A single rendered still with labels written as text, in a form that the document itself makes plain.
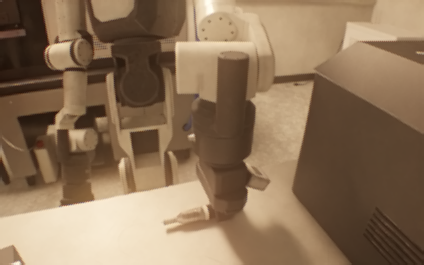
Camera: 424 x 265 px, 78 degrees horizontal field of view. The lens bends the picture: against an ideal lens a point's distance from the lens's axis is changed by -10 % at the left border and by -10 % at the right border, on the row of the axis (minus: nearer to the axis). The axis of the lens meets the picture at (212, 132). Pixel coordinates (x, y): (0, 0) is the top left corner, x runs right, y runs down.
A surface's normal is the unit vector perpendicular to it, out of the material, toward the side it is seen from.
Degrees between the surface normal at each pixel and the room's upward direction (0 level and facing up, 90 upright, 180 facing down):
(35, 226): 0
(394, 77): 57
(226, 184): 90
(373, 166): 90
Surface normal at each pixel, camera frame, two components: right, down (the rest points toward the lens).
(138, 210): 0.02, -0.86
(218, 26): 0.08, 0.82
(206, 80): 0.10, 0.51
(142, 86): 0.26, 0.16
